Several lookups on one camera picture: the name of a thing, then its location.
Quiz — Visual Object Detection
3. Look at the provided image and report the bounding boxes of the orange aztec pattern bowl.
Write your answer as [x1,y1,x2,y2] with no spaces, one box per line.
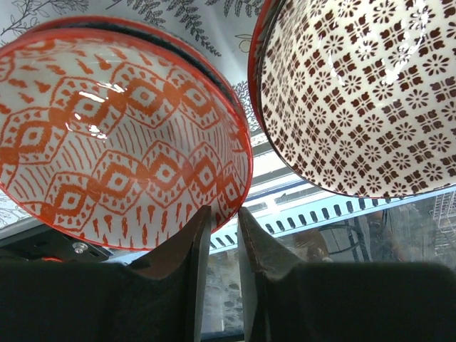
[1,28,253,251]

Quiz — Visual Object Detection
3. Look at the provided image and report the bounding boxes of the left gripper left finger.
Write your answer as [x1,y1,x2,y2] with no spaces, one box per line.
[1,205,212,341]

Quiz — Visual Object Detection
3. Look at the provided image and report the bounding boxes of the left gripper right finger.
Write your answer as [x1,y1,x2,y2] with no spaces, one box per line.
[237,208,455,341]

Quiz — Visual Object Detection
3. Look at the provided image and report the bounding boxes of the left stack lower bowls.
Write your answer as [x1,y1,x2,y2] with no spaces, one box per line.
[26,15,247,124]

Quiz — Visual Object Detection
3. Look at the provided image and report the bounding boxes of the brown floral grid bowl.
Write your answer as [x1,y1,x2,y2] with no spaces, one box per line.
[257,1,455,197]

